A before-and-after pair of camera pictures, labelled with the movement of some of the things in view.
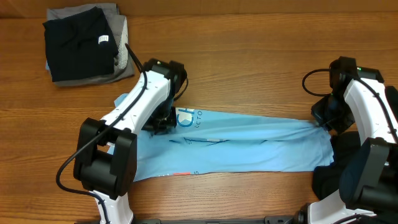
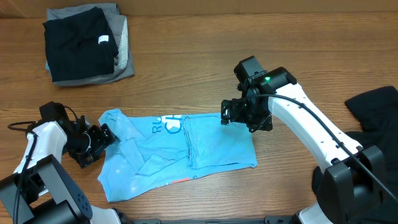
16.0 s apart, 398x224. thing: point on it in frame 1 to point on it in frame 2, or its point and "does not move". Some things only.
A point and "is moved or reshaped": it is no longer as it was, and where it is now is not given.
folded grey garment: [123, 68] does not move
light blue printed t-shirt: [202, 142] is moved or reshaped
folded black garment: [80, 46] does not move
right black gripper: [318, 113] to [264, 123]
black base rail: [274, 219] does not move
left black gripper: [157, 127] to [102, 141]
